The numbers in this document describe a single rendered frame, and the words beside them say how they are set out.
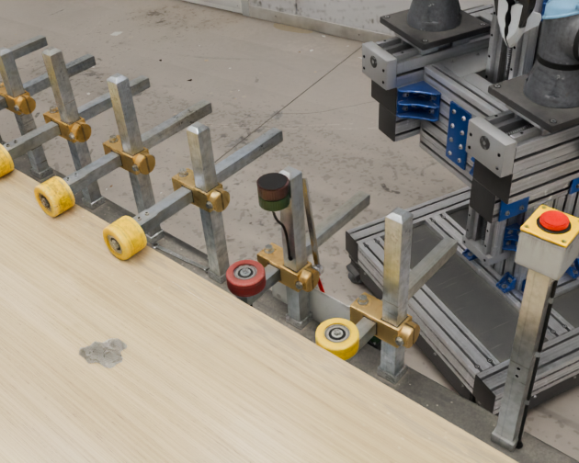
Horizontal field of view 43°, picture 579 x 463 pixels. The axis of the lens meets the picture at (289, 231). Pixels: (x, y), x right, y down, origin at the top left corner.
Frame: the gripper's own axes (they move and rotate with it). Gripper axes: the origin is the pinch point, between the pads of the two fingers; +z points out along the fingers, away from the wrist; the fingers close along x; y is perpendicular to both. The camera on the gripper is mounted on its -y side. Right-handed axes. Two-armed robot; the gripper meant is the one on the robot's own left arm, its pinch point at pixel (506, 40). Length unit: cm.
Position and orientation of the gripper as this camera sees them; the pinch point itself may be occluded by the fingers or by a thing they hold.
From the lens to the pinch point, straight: 140.3
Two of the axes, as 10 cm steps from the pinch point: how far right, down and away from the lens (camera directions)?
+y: 9.0, -3.2, 3.1
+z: 0.6, 7.7, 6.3
